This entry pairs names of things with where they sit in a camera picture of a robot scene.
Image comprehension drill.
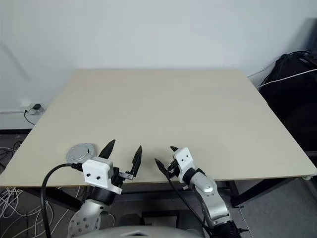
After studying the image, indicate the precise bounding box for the round silver motor lid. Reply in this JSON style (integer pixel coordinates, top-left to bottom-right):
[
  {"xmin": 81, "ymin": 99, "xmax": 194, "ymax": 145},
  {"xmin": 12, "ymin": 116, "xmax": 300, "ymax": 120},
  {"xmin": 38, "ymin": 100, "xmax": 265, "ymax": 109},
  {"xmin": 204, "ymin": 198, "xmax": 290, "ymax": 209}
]
[{"xmin": 70, "ymin": 145, "xmax": 92, "ymax": 161}]

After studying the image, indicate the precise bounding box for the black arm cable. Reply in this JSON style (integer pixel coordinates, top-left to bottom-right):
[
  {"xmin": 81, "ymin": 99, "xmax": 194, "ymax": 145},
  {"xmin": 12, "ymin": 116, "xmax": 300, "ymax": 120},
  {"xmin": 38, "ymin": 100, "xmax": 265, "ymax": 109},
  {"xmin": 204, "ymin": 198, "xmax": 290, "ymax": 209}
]
[
  {"xmin": 166, "ymin": 172, "xmax": 213, "ymax": 238},
  {"xmin": 41, "ymin": 162, "xmax": 85, "ymax": 238}
]

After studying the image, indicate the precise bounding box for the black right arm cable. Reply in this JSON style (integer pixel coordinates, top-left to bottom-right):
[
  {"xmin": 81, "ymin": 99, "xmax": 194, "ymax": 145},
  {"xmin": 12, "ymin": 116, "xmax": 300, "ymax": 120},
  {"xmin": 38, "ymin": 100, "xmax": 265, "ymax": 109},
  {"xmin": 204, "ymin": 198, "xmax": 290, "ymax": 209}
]
[{"xmin": 166, "ymin": 172, "xmax": 213, "ymax": 238}]

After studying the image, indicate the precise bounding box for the thin black socket cable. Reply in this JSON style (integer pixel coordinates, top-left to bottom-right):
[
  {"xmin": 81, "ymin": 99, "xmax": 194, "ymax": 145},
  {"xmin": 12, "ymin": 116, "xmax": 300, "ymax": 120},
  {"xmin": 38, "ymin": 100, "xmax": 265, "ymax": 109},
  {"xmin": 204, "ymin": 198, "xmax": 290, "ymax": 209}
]
[{"xmin": 23, "ymin": 109, "xmax": 36, "ymax": 126}]

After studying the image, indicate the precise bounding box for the dark flat block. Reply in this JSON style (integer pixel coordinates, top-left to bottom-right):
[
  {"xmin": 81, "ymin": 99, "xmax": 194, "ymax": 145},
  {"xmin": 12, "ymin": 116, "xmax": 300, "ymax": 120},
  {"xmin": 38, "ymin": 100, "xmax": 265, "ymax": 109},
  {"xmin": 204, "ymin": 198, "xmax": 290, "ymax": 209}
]
[{"xmin": 142, "ymin": 210, "xmax": 179, "ymax": 227}]

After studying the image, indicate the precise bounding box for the black bag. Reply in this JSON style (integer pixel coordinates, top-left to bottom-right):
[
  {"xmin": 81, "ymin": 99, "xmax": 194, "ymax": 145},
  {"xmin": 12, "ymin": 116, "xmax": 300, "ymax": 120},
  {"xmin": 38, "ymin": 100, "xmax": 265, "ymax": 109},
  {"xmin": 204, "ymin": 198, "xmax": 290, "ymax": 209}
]
[{"xmin": 259, "ymin": 51, "xmax": 317, "ymax": 152}]

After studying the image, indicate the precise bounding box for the round silver motor housing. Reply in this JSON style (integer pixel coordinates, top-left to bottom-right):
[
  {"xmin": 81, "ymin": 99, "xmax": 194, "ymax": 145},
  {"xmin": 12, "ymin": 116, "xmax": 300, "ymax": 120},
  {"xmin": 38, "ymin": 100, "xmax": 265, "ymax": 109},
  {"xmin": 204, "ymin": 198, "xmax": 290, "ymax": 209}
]
[{"xmin": 65, "ymin": 142, "xmax": 97, "ymax": 165}]

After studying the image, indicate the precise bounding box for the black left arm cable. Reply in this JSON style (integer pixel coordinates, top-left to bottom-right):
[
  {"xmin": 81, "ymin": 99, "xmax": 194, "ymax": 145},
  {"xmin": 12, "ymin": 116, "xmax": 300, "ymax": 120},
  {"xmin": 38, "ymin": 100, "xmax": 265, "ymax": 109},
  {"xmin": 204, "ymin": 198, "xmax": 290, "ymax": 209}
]
[{"xmin": 41, "ymin": 162, "xmax": 85, "ymax": 238}]

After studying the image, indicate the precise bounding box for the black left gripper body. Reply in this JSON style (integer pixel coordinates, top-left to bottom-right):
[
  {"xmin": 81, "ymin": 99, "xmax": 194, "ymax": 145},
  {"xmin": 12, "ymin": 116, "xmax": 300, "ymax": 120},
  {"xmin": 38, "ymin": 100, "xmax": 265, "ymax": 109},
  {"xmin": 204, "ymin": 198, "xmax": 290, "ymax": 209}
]
[{"xmin": 110, "ymin": 167, "xmax": 122, "ymax": 189}]

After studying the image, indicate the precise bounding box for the black table frame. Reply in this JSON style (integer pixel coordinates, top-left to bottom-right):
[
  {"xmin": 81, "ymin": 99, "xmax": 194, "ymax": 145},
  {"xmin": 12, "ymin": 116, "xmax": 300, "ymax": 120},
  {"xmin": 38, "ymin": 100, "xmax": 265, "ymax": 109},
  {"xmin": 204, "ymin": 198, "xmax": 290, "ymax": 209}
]
[{"xmin": 0, "ymin": 173, "xmax": 307, "ymax": 214}]

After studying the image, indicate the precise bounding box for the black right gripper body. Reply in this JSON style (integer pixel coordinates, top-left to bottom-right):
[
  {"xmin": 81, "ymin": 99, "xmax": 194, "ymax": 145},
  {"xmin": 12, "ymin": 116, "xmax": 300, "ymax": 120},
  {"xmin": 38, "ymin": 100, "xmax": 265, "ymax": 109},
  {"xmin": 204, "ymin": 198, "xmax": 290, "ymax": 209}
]
[{"xmin": 166, "ymin": 159, "xmax": 181, "ymax": 179}]

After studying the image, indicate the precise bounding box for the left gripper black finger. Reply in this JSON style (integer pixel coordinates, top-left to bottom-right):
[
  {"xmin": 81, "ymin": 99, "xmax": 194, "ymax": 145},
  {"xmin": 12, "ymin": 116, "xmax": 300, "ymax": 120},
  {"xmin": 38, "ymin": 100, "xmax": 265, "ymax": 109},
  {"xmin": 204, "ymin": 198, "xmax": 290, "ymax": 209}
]
[
  {"xmin": 99, "ymin": 139, "xmax": 116, "ymax": 161},
  {"xmin": 118, "ymin": 145, "xmax": 143, "ymax": 180}
]

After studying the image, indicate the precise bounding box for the dark rounded shape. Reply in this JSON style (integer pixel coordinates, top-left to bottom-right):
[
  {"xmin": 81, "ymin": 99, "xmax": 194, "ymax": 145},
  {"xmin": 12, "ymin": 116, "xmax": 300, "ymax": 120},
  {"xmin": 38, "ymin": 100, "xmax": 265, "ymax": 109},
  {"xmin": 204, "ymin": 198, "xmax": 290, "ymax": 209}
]
[{"xmin": 118, "ymin": 214, "xmax": 143, "ymax": 227}]

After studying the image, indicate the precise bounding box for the white cable on bag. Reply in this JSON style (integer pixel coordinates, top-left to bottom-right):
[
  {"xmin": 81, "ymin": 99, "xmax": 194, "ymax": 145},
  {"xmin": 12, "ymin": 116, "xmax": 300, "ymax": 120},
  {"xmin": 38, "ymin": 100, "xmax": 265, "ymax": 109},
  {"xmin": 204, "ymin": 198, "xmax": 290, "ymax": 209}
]
[{"xmin": 259, "ymin": 68, "xmax": 317, "ymax": 88}]

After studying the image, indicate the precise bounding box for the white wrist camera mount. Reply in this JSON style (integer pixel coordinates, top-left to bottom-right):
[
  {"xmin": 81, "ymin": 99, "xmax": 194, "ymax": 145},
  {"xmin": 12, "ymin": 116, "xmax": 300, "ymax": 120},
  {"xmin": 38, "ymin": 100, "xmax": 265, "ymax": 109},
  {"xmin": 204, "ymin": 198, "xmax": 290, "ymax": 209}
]
[
  {"xmin": 81, "ymin": 157, "xmax": 122, "ymax": 194},
  {"xmin": 171, "ymin": 147, "xmax": 196, "ymax": 184}
]

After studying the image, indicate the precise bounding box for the silver robot torso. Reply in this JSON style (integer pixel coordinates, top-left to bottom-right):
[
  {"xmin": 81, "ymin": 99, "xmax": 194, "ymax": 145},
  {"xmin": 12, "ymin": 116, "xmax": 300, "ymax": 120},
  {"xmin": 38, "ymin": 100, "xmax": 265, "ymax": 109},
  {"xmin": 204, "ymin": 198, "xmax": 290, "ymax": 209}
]
[{"xmin": 94, "ymin": 224, "xmax": 201, "ymax": 238}]

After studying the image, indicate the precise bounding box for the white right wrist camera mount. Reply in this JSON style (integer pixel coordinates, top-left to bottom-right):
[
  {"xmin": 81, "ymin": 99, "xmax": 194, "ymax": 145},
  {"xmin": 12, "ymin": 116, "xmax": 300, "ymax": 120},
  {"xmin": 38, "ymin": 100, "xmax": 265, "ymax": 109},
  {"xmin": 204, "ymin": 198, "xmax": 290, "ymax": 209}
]
[{"xmin": 171, "ymin": 147, "xmax": 196, "ymax": 184}]

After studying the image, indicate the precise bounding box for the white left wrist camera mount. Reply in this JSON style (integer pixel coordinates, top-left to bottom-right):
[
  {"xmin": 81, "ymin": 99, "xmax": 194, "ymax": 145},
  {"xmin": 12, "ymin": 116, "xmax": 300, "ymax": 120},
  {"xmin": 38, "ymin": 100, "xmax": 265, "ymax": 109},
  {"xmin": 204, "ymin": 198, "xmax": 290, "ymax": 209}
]
[{"xmin": 81, "ymin": 157, "xmax": 122, "ymax": 194}]

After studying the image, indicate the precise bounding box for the grey power socket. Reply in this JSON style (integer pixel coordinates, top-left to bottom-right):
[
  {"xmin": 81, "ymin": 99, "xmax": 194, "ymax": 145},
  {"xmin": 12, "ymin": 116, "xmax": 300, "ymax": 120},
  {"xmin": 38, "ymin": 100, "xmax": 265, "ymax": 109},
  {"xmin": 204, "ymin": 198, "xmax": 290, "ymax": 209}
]
[{"xmin": 26, "ymin": 103, "xmax": 47, "ymax": 116}]

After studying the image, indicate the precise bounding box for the white floor cable bundle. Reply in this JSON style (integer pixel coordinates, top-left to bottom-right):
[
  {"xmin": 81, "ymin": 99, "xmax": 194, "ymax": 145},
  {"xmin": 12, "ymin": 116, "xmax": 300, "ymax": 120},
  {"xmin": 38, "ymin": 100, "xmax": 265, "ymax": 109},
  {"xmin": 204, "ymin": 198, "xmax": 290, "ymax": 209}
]
[{"xmin": 0, "ymin": 187, "xmax": 82, "ymax": 238}]

